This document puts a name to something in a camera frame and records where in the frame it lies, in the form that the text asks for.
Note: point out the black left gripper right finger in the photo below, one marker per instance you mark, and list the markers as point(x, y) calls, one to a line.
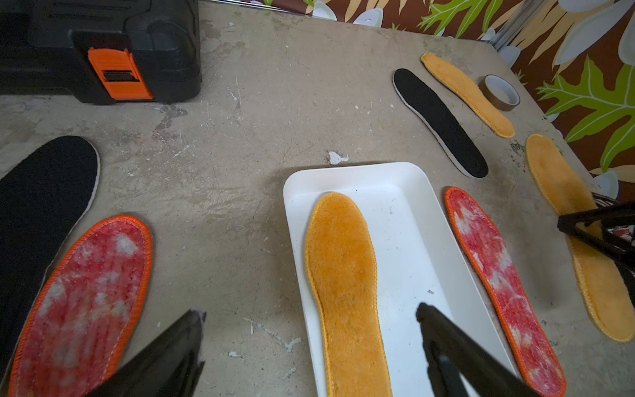
point(455, 358)

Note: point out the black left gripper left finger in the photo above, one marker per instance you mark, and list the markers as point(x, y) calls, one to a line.
point(169, 366)

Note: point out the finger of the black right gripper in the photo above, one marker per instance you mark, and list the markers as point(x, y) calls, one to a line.
point(587, 227)

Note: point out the orange fuzzy insole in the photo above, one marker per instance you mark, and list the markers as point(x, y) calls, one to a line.
point(468, 91)
point(602, 287)
point(341, 267)

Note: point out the red patterned insole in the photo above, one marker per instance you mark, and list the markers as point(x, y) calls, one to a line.
point(487, 251)
point(78, 330)

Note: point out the black insole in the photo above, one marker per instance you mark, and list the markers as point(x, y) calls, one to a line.
point(437, 117)
point(42, 199)

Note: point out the white storage tray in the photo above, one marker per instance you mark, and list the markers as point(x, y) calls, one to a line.
point(418, 261)

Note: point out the brown tape roll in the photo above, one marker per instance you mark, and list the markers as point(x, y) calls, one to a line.
point(499, 92)

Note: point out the black tool case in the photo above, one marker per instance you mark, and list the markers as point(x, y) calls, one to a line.
point(102, 52)

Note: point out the aluminium frame post right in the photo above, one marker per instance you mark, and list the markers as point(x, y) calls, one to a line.
point(518, 20)

